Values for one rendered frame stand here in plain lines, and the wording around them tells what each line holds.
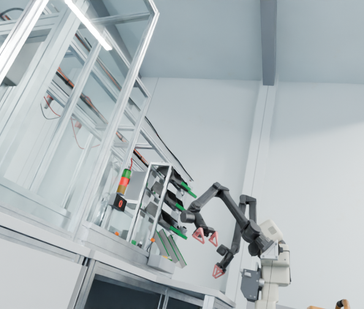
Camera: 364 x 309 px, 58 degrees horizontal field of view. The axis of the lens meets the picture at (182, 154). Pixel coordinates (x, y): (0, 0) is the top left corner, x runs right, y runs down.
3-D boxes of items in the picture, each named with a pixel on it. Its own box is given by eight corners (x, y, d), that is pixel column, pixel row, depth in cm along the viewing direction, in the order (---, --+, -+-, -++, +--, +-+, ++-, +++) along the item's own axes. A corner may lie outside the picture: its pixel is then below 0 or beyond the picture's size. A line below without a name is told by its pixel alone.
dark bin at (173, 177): (189, 191, 239) (195, 183, 240) (180, 184, 230) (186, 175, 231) (165, 176, 258) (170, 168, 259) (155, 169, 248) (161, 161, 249)
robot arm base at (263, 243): (274, 240, 188) (274, 245, 198) (263, 230, 192) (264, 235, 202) (263, 251, 187) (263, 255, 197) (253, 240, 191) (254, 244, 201)
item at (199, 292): (235, 308, 228) (236, 303, 230) (217, 297, 151) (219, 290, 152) (144, 285, 250) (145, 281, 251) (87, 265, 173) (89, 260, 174)
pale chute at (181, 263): (182, 268, 229) (187, 265, 229) (172, 264, 220) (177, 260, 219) (166, 238, 248) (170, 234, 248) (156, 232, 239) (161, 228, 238)
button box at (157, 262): (173, 274, 182) (176, 263, 185) (158, 267, 165) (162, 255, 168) (162, 271, 185) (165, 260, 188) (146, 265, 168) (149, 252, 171)
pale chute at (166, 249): (174, 264, 217) (179, 260, 217) (163, 260, 207) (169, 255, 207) (158, 232, 236) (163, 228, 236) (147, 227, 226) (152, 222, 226)
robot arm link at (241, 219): (227, 183, 227) (220, 194, 231) (212, 180, 219) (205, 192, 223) (263, 232, 195) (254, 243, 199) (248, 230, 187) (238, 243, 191)
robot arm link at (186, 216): (197, 202, 187) (190, 213, 190) (181, 199, 181) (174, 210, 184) (206, 217, 178) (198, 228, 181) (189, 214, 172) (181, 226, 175)
